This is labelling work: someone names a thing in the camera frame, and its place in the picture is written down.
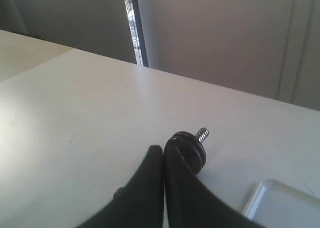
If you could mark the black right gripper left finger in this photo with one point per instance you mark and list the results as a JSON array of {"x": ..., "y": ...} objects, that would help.
[{"x": 140, "y": 203}]

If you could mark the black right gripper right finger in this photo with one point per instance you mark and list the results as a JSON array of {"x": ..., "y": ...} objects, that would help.
[{"x": 189, "y": 203}]

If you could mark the dark grey weight plate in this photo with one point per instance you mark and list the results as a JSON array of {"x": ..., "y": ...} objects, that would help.
[{"x": 190, "y": 138}]

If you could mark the chrome threaded dumbbell bar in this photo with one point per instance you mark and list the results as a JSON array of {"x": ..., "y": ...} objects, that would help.
[{"x": 202, "y": 134}]

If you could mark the white plastic tray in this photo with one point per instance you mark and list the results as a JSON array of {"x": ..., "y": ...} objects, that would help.
[{"x": 274, "y": 204}]

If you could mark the dark window frame post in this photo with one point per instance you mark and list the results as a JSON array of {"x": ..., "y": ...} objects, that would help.
[{"x": 140, "y": 32}]

